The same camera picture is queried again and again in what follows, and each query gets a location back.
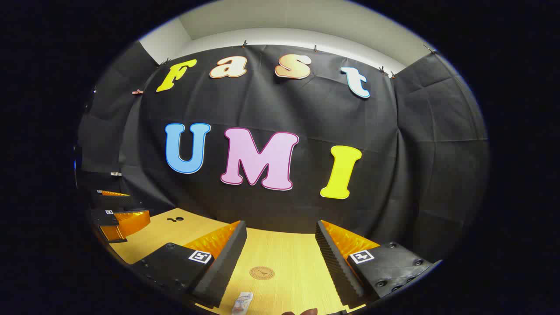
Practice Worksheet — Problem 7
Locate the round cork coaster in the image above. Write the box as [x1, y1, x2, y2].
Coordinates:
[249, 266, 276, 280]

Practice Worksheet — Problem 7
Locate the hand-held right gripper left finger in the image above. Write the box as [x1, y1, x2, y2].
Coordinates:
[129, 220, 248, 309]

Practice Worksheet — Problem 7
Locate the wooden desktop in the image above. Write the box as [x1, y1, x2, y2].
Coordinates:
[109, 208, 381, 315]

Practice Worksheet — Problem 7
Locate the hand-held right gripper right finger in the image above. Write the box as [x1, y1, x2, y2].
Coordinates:
[315, 220, 443, 309]

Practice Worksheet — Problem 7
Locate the white toothpaste tube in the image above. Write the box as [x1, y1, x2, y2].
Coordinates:
[231, 292, 254, 315]

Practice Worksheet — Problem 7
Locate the black backdrop cloth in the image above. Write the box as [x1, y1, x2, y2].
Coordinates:
[75, 42, 490, 263]

